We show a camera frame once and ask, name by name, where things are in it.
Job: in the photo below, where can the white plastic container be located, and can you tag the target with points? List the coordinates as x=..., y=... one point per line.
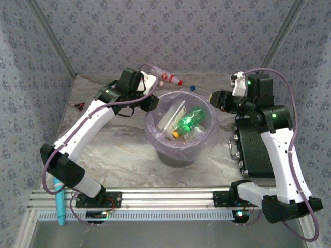
x=170, y=116

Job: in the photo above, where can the white bottle with red cap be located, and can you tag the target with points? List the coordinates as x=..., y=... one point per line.
x=169, y=77

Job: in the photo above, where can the green plastic bottle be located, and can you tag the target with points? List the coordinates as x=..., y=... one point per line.
x=191, y=120

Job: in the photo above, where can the clear plastic bottle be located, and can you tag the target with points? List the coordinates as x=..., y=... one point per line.
x=199, y=133

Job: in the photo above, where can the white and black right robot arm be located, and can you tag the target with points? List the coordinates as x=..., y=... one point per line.
x=284, y=165

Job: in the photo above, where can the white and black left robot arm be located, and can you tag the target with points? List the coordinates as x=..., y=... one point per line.
x=88, y=131

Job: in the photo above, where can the purple plastic bin liner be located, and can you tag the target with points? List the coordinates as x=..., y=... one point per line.
x=213, y=124

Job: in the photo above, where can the red triangle sticker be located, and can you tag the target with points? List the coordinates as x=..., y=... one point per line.
x=80, y=106

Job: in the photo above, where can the black hard case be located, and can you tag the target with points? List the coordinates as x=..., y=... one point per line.
x=253, y=149

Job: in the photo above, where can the right controller board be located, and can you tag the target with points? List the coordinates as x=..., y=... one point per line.
x=240, y=217

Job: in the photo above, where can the controller board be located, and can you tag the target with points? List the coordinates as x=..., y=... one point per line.
x=95, y=214
x=240, y=217

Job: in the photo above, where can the left controller board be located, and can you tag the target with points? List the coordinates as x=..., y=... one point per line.
x=95, y=214

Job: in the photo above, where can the grey metal panel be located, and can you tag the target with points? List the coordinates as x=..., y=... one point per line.
x=168, y=235

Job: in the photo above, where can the teal plastic tube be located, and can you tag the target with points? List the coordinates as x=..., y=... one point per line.
x=60, y=204

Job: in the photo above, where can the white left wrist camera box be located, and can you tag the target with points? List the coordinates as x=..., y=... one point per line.
x=148, y=84

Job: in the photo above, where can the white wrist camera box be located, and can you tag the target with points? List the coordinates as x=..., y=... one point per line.
x=148, y=84
x=240, y=85

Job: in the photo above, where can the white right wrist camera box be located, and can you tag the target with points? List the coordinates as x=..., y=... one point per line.
x=240, y=85

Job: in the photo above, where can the aluminium corner post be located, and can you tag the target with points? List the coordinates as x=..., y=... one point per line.
x=54, y=38
x=280, y=38

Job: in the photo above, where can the aluminium mounting rail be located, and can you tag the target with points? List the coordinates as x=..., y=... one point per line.
x=168, y=199

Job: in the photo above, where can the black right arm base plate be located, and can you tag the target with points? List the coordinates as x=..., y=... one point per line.
x=221, y=199

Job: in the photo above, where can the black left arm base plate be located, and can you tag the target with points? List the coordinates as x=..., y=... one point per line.
x=115, y=200

